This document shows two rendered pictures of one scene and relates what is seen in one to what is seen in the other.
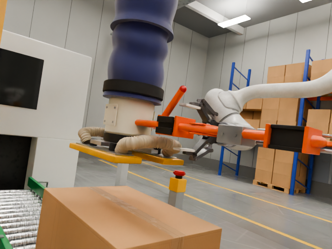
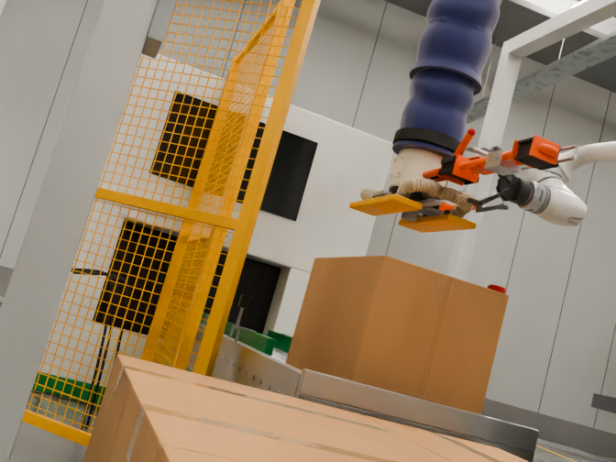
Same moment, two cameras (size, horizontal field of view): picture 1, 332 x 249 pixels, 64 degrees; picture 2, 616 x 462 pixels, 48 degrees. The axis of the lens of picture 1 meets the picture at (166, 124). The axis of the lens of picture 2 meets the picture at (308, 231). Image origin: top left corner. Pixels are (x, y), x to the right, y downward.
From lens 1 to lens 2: 1.35 m
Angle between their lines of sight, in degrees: 25
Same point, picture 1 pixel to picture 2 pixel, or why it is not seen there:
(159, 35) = (461, 82)
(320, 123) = not seen: outside the picture
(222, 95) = not seen: hidden behind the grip
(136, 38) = (433, 85)
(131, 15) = (430, 61)
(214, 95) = not seen: hidden behind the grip
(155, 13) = (457, 60)
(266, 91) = (598, 151)
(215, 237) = (498, 302)
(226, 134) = (491, 159)
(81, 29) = (385, 108)
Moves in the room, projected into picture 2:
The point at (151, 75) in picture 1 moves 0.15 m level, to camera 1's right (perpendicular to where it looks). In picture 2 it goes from (445, 125) to (494, 131)
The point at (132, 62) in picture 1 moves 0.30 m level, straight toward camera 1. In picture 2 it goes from (426, 110) to (420, 70)
